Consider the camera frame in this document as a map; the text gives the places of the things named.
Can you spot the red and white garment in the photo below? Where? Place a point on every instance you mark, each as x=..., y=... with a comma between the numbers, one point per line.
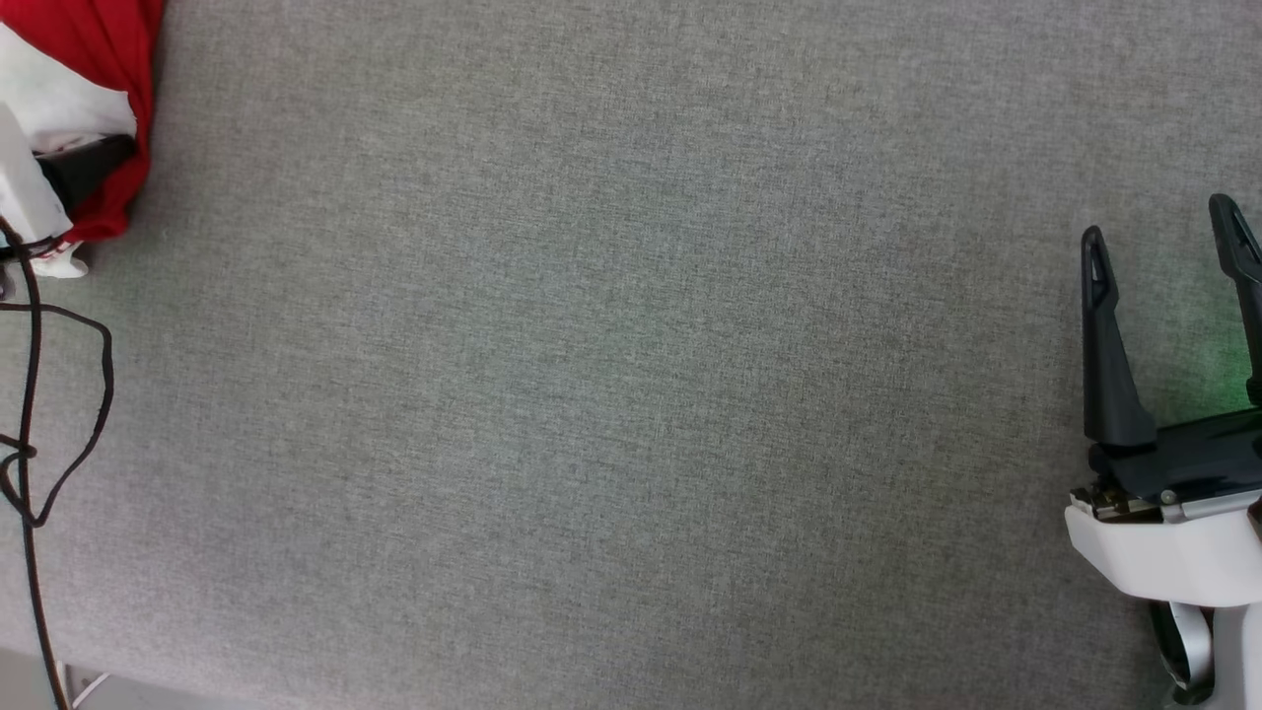
x=108, y=59

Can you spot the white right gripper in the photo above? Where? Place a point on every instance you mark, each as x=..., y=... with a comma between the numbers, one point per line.
x=1173, y=552

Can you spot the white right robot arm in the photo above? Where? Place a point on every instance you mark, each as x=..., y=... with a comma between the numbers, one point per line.
x=1232, y=661

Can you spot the grey fabric sofa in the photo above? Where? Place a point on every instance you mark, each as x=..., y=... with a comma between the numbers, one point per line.
x=611, y=375

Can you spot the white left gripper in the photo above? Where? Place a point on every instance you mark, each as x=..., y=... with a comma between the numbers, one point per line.
x=22, y=182

